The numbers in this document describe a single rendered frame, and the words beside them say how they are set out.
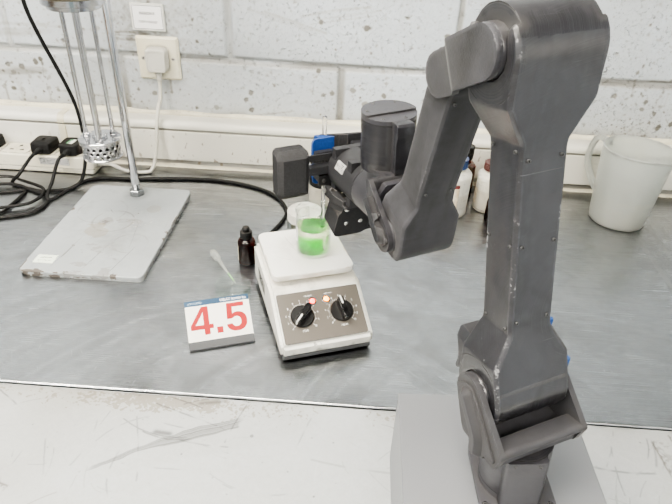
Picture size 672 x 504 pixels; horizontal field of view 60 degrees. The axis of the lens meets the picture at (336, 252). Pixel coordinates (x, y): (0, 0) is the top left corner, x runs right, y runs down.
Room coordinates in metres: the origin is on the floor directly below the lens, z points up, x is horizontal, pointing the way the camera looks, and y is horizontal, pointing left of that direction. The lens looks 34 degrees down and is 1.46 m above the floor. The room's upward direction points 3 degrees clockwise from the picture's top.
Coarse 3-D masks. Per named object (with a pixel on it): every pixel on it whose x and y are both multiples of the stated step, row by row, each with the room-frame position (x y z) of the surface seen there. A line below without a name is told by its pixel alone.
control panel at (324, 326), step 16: (336, 288) 0.66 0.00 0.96; (352, 288) 0.66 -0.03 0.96; (288, 304) 0.63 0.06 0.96; (304, 304) 0.63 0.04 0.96; (320, 304) 0.63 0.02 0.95; (352, 304) 0.64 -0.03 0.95; (288, 320) 0.61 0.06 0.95; (320, 320) 0.61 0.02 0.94; (336, 320) 0.62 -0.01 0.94; (352, 320) 0.62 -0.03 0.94; (288, 336) 0.59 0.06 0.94; (304, 336) 0.59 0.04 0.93; (320, 336) 0.59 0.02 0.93; (336, 336) 0.60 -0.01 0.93
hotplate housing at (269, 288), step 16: (256, 256) 0.74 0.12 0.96; (256, 272) 0.75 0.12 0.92; (352, 272) 0.69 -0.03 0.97; (272, 288) 0.64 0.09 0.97; (288, 288) 0.65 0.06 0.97; (304, 288) 0.65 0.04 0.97; (320, 288) 0.66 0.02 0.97; (272, 304) 0.63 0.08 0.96; (272, 320) 0.62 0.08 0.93; (368, 320) 0.63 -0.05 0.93; (352, 336) 0.60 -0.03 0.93; (368, 336) 0.61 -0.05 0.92; (288, 352) 0.57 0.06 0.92; (304, 352) 0.58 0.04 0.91; (320, 352) 0.59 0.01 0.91
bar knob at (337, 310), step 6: (336, 300) 0.64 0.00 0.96; (342, 300) 0.63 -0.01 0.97; (336, 306) 0.63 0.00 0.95; (342, 306) 0.62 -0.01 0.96; (348, 306) 0.63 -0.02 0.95; (336, 312) 0.62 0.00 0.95; (342, 312) 0.62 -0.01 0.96; (348, 312) 0.62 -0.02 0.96; (336, 318) 0.62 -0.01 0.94; (342, 318) 0.62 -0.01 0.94; (348, 318) 0.62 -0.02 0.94
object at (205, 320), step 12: (240, 300) 0.66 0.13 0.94; (192, 312) 0.63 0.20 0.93; (204, 312) 0.63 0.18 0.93; (216, 312) 0.64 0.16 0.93; (228, 312) 0.64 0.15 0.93; (240, 312) 0.64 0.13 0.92; (192, 324) 0.62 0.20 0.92; (204, 324) 0.62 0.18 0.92; (216, 324) 0.62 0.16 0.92; (228, 324) 0.63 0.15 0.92; (240, 324) 0.63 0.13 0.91; (192, 336) 0.61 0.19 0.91
